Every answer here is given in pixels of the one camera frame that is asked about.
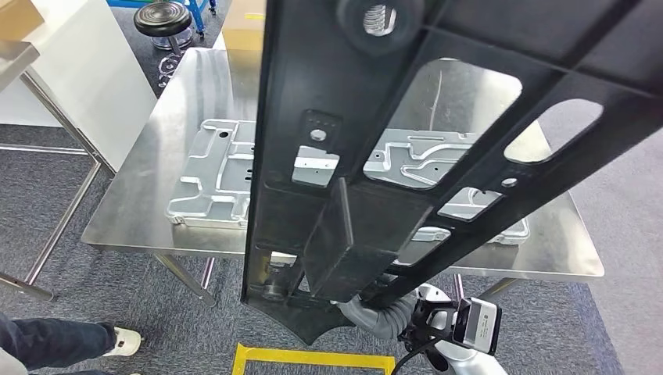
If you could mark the cardboard box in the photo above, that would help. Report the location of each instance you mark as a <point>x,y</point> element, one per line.
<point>18,18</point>
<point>243,26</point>

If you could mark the grey ribbed column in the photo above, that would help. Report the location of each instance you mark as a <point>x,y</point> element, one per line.
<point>379,19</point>

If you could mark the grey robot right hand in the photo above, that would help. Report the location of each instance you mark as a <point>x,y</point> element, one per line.
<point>365,318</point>

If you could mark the black plastic bracket panel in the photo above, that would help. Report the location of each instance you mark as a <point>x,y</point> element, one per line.
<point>321,77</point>

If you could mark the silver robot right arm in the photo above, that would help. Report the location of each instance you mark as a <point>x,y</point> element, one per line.
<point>461,362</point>

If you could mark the person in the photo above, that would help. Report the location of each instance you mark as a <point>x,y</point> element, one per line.
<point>52,339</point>

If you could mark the white cabinet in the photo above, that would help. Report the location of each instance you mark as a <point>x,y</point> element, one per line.
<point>88,77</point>

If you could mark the grey stamped metal panel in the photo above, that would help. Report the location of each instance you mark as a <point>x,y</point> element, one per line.
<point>217,176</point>

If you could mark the stainless steel table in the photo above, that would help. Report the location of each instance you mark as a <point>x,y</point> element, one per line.
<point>15,57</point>

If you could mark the black round stool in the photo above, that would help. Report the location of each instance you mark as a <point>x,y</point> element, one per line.
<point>163,18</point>

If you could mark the stainless steel workbench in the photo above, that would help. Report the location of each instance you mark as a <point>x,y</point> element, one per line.
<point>155,155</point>

